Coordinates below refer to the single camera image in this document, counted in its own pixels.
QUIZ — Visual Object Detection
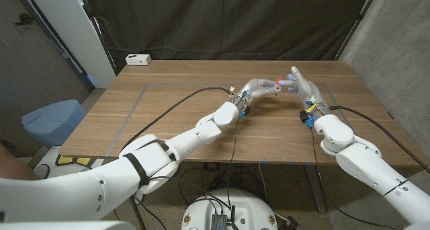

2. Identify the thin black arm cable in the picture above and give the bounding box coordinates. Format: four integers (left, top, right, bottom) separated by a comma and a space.
308, 127, 404, 230
187, 118, 241, 210

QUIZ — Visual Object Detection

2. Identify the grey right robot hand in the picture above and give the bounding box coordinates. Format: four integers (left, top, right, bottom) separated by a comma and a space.
277, 65, 332, 119

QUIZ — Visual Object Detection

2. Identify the white cabinet panel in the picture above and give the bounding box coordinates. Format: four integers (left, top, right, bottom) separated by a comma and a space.
25, 0, 117, 89

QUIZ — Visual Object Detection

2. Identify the blue padded stool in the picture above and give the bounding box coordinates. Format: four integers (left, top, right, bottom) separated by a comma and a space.
21, 99, 87, 149

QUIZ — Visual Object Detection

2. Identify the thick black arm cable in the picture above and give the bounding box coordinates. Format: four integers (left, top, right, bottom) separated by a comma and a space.
120, 86, 234, 152
329, 105, 430, 174

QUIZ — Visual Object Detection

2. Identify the white floor base plate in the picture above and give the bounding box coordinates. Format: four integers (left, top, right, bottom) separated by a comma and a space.
33, 145, 105, 181

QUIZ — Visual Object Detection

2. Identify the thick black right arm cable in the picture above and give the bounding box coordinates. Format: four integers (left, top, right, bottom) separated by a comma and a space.
329, 105, 430, 174

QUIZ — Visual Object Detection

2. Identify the black backdrop curtain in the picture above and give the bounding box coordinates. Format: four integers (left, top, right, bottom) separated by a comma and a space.
82, 0, 380, 73

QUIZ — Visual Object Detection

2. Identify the black door handle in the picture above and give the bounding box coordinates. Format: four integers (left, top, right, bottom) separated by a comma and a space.
13, 13, 34, 26

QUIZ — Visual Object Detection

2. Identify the grey sneaker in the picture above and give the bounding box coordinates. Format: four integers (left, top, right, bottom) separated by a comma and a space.
33, 163, 51, 180

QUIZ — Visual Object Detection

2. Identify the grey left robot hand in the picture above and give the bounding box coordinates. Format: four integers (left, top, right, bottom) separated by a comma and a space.
233, 77, 282, 107

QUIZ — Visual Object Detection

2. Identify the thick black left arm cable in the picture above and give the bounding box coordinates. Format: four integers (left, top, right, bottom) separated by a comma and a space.
120, 86, 234, 152

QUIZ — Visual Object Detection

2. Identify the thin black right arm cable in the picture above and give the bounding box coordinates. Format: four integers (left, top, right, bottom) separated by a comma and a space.
308, 127, 404, 230

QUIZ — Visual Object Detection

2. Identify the white robot torso base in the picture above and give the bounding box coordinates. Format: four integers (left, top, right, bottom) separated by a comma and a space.
181, 188, 279, 230

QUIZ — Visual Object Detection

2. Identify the white floor cable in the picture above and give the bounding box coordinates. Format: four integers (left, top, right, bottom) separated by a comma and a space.
257, 162, 269, 200

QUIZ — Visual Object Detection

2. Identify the white power strip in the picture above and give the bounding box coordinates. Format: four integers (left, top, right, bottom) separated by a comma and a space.
124, 53, 152, 67

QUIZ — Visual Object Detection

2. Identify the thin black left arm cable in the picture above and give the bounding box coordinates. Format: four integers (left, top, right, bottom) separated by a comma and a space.
187, 118, 241, 210

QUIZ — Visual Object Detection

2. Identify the black backdrop stand pole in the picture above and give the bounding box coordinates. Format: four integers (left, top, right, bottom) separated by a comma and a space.
76, 0, 118, 75
335, 0, 382, 61

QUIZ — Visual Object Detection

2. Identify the small grey electronics box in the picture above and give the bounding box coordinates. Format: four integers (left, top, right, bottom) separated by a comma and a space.
210, 213, 228, 230

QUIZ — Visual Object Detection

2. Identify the grey table leg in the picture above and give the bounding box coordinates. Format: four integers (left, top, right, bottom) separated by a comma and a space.
304, 164, 327, 213

